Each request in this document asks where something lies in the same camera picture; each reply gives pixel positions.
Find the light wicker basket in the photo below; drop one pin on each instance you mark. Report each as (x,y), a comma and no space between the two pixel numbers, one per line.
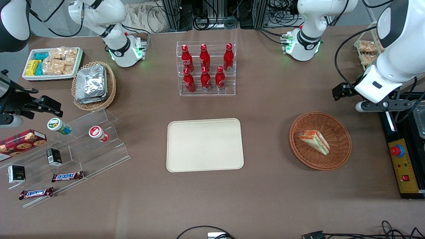
(111,83)

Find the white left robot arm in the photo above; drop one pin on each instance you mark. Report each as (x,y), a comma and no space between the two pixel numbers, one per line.
(395,59)

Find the yellow control panel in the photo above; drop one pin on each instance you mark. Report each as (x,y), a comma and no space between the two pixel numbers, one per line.
(403,166)

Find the clear metal-rimmed container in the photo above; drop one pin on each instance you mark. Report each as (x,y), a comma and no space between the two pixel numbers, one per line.
(420,119)

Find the red cola bottle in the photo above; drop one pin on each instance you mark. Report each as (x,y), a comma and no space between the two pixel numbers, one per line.
(205,58)
(205,80)
(189,82)
(187,59)
(220,80)
(228,58)

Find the aluminium frame post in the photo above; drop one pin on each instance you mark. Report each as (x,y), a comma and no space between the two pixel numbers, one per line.
(260,13)
(172,15)

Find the red tartan cookie box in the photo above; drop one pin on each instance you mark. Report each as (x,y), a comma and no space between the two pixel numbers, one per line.
(23,142)

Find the small dark green box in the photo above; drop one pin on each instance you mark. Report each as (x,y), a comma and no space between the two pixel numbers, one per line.
(53,157)

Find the white rectangular snack tray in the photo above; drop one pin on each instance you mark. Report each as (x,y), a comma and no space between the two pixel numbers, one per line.
(33,77)

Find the small black white box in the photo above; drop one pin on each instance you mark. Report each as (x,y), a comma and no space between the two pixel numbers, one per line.
(16,174)

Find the beige cloth bag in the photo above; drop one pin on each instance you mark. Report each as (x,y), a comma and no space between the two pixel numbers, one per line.
(146,16)

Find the snickers chocolate bar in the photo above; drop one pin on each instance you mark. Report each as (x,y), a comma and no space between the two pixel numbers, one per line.
(67,176)
(36,193)

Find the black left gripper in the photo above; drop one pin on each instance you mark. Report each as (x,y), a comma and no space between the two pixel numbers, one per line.
(348,89)

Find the red emergency stop button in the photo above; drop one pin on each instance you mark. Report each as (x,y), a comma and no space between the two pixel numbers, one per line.
(396,150)

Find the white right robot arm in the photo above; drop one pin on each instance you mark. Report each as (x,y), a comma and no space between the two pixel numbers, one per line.
(117,42)

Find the red lid drink cup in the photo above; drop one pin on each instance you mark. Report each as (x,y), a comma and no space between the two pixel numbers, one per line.
(97,132)

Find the green lid drink cup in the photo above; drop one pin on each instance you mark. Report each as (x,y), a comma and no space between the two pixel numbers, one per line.
(57,125)

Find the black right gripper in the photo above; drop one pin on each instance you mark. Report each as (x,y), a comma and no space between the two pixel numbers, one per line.
(20,103)

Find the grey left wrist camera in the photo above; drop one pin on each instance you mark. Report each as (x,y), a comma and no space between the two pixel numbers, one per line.
(382,105)

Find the clear acrylic bottle rack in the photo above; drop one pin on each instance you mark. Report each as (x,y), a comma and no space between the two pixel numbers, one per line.
(212,94)

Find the bagged fried snack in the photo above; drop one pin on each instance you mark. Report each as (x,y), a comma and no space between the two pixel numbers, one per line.
(368,59)
(367,46)

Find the triangular sandwich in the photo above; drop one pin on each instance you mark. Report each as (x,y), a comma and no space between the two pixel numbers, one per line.
(315,141)

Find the beige plastic tray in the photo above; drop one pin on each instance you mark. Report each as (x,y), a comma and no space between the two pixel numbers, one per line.
(205,145)

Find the clear acrylic step display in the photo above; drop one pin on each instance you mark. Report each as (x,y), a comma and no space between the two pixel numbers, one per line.
(83,156)

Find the brown wicker basket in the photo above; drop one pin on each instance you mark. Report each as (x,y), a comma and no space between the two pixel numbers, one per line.
(338,132)

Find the teal snack packets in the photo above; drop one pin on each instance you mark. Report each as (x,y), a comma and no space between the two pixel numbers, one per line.
(41,56)

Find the yellow snack packets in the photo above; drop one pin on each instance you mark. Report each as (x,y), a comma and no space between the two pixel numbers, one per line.
(32,67)

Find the stack of foil containers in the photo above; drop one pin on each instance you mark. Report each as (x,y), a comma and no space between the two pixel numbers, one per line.
(90,84)

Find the bagged rice cracker snack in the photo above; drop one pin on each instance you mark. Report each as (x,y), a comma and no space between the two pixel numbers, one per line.
(53,67)
(70,56)
(57,53)

